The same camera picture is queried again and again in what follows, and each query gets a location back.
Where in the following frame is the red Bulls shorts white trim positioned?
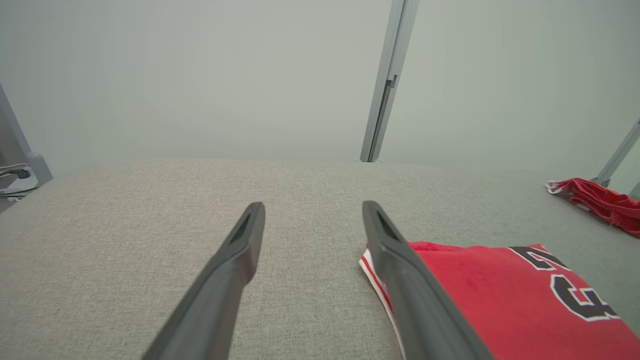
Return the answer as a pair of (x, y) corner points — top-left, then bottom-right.
(546, 178), (640, 238)

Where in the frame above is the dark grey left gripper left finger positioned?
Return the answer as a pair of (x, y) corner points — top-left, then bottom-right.
(142, 202), (266, 360)

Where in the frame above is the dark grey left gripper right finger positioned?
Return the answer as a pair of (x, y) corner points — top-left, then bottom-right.
(362, 201), (496, 360)

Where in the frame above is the black floor cable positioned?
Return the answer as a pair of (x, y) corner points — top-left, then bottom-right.
(0, 163), (40, 201)

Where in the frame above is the red jersey with white sleeves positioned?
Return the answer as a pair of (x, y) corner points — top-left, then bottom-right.
(359, 241), (640, 360)

